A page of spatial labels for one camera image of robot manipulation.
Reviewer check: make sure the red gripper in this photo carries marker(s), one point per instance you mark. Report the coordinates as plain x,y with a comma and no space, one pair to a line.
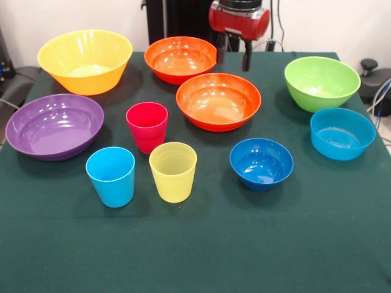
238,24

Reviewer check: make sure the orange bowl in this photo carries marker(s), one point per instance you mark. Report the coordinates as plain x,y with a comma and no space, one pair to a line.
180,58
218,103

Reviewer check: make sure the light green bowl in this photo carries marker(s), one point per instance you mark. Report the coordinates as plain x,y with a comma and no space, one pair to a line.
323,88

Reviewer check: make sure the dark blue bowl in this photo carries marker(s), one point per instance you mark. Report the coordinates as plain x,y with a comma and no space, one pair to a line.
259,171

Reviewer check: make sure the light blue bowl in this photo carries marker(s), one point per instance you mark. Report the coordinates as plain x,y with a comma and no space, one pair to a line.
342,146

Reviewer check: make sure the yellow-green cup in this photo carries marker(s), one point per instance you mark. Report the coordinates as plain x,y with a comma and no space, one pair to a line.
174,186

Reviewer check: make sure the black plug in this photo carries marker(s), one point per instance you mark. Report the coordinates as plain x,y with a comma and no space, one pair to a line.
270,46

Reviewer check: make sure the red cup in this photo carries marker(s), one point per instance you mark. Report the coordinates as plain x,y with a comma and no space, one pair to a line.
146,134

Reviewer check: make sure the black knob clamp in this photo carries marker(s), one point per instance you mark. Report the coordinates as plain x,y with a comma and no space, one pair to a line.
369,64

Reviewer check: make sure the black rounded base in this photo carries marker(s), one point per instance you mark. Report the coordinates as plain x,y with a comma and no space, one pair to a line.
374,87

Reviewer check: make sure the large yellow bowl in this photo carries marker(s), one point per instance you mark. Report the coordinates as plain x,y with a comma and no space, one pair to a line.
85,79

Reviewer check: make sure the light blue cup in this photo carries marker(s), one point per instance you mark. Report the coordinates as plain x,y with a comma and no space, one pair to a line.
113,189

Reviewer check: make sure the dark green tablecloth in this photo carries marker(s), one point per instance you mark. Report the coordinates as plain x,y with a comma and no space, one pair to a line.
195,244

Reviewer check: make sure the purple bowl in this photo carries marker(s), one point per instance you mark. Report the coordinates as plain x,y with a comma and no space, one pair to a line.
52,131

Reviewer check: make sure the black chair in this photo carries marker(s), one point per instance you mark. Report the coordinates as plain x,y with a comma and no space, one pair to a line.
18,82

